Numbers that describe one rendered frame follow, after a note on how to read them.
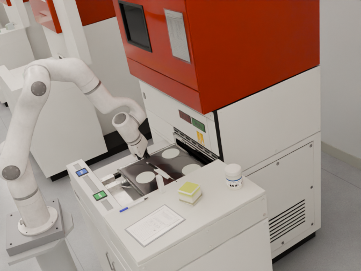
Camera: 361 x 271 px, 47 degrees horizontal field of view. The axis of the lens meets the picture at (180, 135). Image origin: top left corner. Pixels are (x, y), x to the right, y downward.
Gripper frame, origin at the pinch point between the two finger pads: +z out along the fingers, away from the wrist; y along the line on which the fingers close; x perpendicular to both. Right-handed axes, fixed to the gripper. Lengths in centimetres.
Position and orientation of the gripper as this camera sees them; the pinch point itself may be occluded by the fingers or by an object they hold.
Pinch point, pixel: (145, 155)
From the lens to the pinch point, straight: 212.5
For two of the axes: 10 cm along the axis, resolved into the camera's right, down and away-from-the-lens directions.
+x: 9.1, 0.6, -4.1
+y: -2.8, 8.2, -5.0
